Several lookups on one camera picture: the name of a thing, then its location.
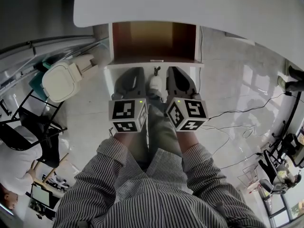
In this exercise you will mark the wooden stick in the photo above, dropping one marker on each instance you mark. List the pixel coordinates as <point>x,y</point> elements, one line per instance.
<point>55,167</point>

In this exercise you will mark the person's right forearm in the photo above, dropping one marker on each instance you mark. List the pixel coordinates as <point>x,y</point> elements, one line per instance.
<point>187,140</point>

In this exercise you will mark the black tablet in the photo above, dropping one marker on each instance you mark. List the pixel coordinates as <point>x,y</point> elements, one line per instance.
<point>40,195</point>

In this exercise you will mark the white desk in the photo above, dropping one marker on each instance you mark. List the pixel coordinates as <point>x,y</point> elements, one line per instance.
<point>190,1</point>

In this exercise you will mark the window with black frame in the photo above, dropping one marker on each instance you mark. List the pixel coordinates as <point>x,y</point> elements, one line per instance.
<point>285,210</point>

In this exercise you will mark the person's left forearm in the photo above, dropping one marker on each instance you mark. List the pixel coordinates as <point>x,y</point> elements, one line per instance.
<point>123,140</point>

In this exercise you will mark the teal plastic container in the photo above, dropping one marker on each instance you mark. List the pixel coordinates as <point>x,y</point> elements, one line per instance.
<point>35,84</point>

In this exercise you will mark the white drawer with wooden inside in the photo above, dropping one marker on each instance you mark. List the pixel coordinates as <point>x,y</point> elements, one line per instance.
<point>152,39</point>

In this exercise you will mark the person's striped shirt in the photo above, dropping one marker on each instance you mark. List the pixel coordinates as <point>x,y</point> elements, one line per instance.
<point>154,198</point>

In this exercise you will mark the cream plastic trash bin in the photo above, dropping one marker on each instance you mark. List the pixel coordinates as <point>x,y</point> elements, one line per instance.
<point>60,82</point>

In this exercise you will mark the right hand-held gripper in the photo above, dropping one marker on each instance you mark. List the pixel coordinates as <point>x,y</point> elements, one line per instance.
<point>190,110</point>

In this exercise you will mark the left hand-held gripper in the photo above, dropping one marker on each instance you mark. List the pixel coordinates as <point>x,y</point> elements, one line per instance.
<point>123,110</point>

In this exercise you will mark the person's right white shoe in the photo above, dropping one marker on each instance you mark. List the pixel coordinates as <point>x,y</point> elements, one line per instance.
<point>155,82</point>

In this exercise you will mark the person's grey trousers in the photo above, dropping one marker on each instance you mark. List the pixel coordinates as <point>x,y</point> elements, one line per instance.
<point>159,127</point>

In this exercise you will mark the black folding chair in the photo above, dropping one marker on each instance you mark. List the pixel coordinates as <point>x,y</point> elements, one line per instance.
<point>31,127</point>

